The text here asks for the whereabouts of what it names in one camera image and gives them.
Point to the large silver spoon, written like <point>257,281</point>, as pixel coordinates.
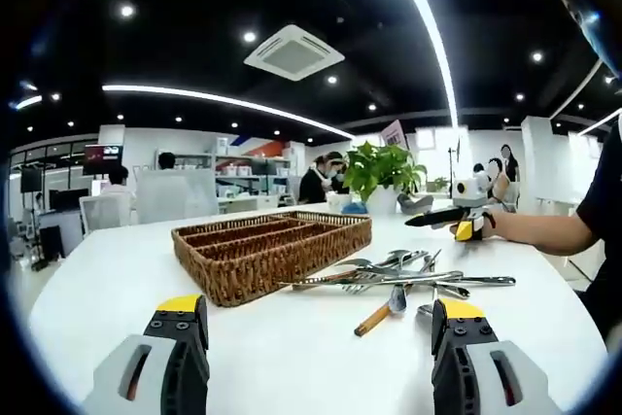
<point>398,300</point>

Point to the silver fork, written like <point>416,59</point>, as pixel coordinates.
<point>357,287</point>
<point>398,257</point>
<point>355,263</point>

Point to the group of round ceiling spotlights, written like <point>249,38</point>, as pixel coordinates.
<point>249,37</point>

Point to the white patterned cup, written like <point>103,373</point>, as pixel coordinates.
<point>339,203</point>

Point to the long ceiling light strip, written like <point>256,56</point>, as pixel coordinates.
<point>437,45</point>
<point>218,99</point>

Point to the green potted plant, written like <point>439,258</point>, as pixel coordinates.
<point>384,167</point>

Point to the brown wooden chopstick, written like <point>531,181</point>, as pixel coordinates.
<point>371,323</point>

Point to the metal shelf with white boxes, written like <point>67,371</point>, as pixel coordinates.
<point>233,169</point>

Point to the black monitor on stand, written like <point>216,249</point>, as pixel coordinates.
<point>31,179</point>

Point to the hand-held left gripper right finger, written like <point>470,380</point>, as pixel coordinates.
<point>457,361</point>

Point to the white office chair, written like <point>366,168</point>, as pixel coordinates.
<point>104,213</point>

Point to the white desk partition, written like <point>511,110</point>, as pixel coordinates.
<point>175,196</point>

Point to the wall screen with red picture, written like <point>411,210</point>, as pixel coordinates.
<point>102,160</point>

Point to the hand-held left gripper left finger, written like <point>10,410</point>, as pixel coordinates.
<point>180,361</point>

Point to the grey curved object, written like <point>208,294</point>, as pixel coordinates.
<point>415,203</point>

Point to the white ceiling air conditioner vent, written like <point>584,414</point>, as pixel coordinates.
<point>294,53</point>

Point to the pink standing banner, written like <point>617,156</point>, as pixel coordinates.
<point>394,133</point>

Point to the person's torso in dark shirt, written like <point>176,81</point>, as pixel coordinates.
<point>605,191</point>

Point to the small silver spoon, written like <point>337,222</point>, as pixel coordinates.
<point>457,291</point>

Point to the brown wicker utensil storage tray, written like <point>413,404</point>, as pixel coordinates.
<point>272,259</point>

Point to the person's right hand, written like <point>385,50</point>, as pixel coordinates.
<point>503,226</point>

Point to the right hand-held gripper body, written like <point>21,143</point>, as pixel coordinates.
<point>473,196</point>

